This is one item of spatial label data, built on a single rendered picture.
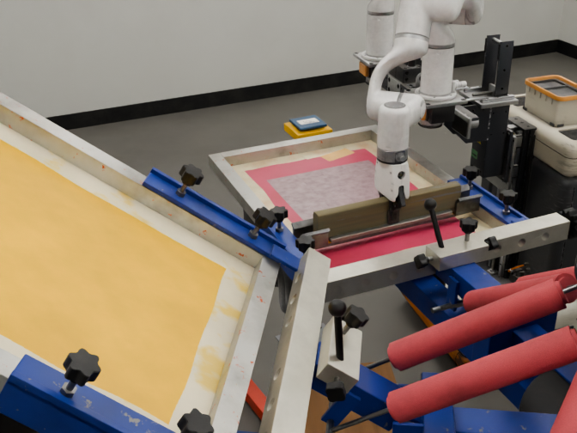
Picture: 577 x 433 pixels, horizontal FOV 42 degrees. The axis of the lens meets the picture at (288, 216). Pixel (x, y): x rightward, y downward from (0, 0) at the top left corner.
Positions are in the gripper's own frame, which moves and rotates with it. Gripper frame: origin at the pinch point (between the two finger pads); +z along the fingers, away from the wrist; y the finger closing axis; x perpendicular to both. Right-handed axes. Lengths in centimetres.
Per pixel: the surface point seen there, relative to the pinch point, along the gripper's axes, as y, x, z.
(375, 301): 95, -51, 101
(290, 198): 28.8, 15.1, 6.0
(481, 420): -71, 23, 0
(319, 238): -2.6, 20.5, 1.1
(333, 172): 39.6, -3.4, 5.9
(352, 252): -4.3, 12.5, 6.1
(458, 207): -2.6, -19.1, 1.4
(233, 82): 368, -80, 85
